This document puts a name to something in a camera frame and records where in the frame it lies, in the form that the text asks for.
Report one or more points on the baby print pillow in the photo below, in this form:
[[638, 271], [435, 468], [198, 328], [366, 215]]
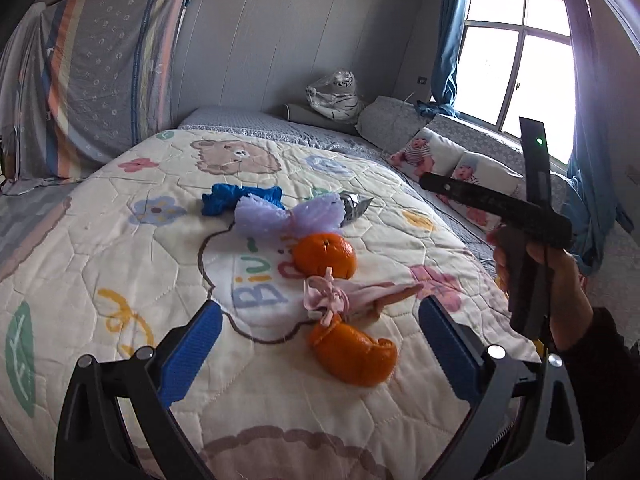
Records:
[[425, 155], [475, 175]]

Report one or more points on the whole tangerine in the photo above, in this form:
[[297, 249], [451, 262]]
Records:
[[325, 255]]

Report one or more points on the person's right forearm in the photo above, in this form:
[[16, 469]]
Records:
[[605, 385]]

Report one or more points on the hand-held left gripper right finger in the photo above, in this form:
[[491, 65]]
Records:
[[450, 347]]

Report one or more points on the white hanging cloth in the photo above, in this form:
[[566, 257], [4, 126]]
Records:
[[20, 95]]

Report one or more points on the blue tied curtain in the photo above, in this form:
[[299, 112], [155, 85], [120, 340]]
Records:
[[450, 45]]

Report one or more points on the person's right hand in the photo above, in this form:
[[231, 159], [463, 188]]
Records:
[[570, 300]]

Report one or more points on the grey pillow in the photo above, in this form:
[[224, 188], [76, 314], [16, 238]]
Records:
[[300, 117]]

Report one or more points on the striped cloth covered wardrobe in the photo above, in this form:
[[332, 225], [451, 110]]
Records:
[[105, 70]]

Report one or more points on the blue glove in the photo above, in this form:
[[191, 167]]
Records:
[[225, 200]]

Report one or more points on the large tangerine peel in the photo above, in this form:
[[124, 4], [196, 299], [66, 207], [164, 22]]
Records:
[[355, 355]]

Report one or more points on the tiger plush in plastic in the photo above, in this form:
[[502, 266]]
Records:
[[335, 95]]

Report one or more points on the large window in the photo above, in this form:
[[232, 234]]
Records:
[[515, 60]]

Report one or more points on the silver wrapper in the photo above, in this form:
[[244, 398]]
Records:
[[356, 207]]

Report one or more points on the cartoon bear quilt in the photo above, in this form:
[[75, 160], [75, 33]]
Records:
[[150, 285]]

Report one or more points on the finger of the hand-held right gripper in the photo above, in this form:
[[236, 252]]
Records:
[[447, 186]]

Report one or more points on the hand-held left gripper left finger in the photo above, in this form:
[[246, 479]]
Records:
[[192, 355]]

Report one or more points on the blue hanging curtain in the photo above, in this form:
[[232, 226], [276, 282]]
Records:
[[592, 160]]

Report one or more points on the grey floral sofa back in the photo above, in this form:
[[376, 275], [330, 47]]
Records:
[[395, 117]]

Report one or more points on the white foam fruit net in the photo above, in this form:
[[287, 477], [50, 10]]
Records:
[[300, 215]]

